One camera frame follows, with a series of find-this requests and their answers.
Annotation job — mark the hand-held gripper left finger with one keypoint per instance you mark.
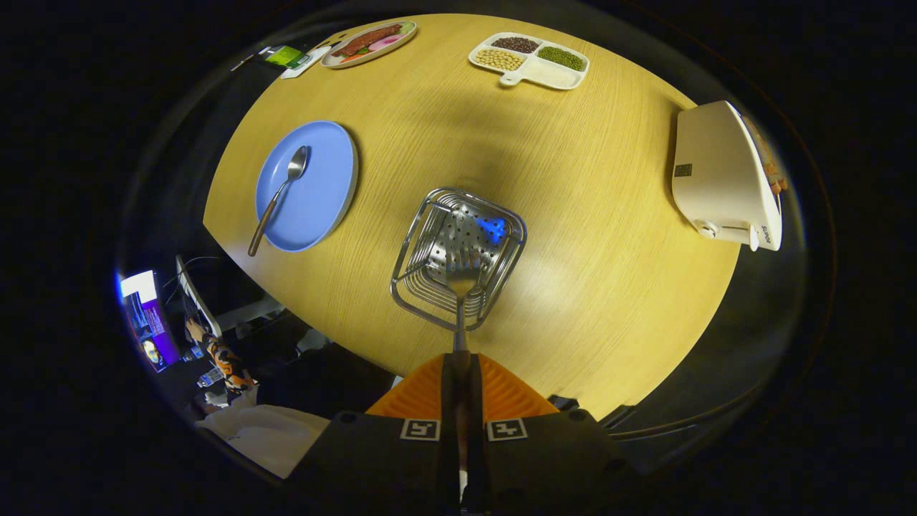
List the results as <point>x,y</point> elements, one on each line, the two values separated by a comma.
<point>449,401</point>

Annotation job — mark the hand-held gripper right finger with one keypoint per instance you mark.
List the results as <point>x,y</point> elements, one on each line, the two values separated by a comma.
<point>476,401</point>

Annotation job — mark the white clothing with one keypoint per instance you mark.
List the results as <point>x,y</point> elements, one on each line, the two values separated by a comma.
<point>265,437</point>

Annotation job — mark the orange and black object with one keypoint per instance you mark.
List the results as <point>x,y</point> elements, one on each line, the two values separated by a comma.
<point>226,362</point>

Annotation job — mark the blue round plate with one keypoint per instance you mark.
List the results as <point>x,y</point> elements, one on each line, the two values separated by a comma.
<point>322,186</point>

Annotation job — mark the white framed screen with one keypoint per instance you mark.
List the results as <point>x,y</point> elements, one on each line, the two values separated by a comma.
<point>197,297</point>

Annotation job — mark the lit computer monitor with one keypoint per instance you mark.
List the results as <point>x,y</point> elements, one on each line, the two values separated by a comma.
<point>147,322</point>

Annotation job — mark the white toaster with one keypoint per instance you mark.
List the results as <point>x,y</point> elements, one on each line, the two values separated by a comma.
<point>716,172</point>

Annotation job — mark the white divided bean tray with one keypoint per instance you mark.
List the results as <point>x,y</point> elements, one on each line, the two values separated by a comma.
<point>555,73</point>

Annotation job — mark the white square coaster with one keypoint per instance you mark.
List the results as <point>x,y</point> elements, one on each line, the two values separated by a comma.
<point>315,61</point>

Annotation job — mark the round plate with food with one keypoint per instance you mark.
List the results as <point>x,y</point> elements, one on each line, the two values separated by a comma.
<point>401,36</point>

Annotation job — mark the brown meat piece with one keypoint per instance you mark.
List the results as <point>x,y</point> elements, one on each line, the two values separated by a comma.
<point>365,39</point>

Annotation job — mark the brown toast slice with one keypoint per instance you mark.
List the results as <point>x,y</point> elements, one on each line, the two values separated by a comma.
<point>777,179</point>
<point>759,140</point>

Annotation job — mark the green label plastic bottle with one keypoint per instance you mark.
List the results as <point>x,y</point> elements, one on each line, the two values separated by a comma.
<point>285,56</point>

